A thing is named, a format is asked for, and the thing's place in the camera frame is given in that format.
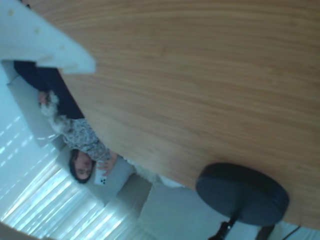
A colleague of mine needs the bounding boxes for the white smartphone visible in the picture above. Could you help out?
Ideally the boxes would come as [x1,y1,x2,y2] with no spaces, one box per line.
[94,169,109,187]

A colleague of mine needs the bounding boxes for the person's hand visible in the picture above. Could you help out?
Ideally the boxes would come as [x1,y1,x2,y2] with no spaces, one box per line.
[38,91,50,106]
[98,152,118,178]

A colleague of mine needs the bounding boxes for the white fluffy dog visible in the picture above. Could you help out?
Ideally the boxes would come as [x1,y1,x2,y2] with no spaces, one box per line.
[38,89,75,137]

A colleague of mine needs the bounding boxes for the person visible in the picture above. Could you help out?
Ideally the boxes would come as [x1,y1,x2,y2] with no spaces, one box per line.
[13,59,118,185]

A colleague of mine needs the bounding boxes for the white sheer curtain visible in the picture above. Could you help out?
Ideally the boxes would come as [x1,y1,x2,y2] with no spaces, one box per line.
[0,59,191,240]

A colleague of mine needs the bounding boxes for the grey sofa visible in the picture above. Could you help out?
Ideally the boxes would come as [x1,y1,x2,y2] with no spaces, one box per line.
[4,59,156,226]

